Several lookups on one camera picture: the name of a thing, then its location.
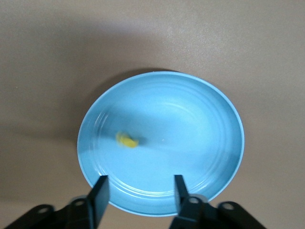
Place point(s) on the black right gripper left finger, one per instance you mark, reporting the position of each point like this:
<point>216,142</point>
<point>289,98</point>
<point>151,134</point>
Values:
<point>95,205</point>

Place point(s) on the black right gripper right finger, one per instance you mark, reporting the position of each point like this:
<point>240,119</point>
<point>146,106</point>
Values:
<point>188,210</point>

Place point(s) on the yellow foam letter u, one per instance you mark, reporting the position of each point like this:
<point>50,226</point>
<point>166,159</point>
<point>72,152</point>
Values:
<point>127,141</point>

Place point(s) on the blue plate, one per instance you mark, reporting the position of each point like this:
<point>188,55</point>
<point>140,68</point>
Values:
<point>178,133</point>

